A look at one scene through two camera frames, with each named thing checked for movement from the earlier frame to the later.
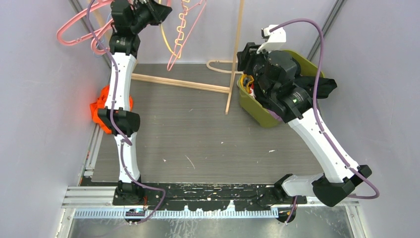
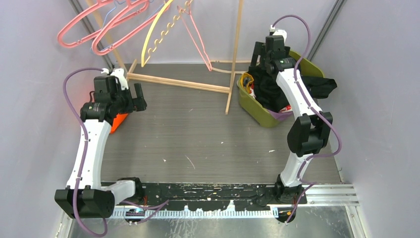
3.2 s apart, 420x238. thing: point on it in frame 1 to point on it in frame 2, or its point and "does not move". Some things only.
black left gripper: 158,12 to 137,104
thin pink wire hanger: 204,2 to 189,13
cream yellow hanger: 179,57 to 146,40
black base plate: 202,196 does not move
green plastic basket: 307,68 does not move
